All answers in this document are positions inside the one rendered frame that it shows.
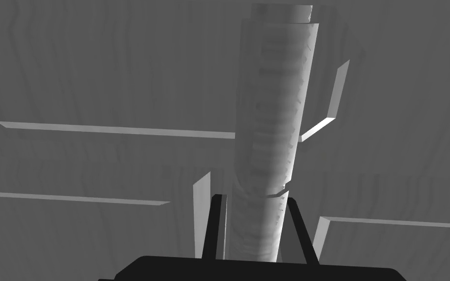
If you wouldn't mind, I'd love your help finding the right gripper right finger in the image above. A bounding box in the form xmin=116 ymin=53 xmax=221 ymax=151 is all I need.
xmin=278 ymin=197 xmax=321 ymax=265

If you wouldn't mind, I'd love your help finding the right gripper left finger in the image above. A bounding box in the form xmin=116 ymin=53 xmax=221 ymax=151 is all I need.
xmin=201 ymin=193 xmax=228 ymax=261

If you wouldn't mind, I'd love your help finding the grey cylindrical bar handle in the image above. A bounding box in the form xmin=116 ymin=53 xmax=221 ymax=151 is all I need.
xmin=224 ymin=3 xmax=320 ymax=263

